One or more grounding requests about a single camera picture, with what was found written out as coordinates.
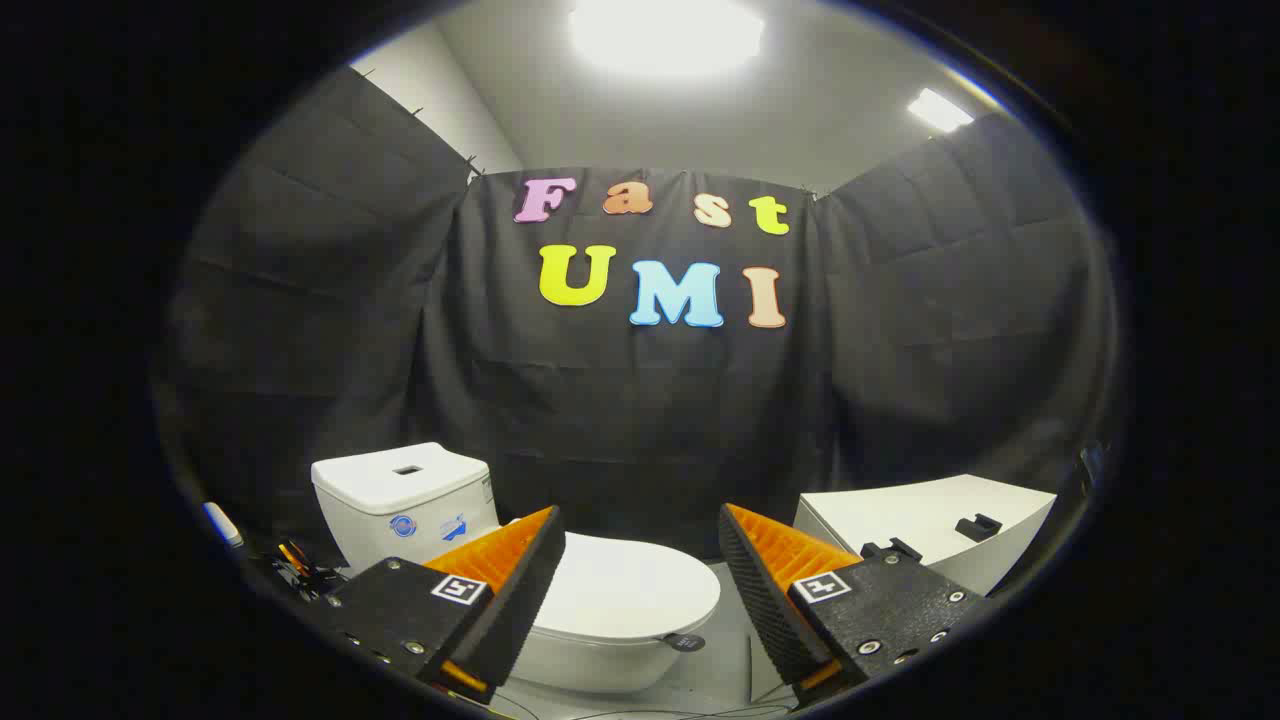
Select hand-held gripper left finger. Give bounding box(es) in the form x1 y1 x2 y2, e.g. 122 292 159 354
300 505 567 706

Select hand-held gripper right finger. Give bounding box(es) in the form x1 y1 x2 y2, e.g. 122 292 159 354
718 503 991 706

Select white toilet lid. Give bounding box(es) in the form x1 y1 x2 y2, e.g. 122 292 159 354
508 518 723 653

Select white ceramic toilet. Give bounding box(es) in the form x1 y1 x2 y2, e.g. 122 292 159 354
312 442 706 696

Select white cabinet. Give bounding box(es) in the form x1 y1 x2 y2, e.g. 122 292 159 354
793 475 1058 601

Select black backdrop cloth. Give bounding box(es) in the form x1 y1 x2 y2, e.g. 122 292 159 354
150 68 1121 561

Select small white object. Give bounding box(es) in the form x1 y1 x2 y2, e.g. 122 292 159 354
203 502 244 548

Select small ceiling light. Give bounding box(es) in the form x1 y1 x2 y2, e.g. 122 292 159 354
907 88 974 133

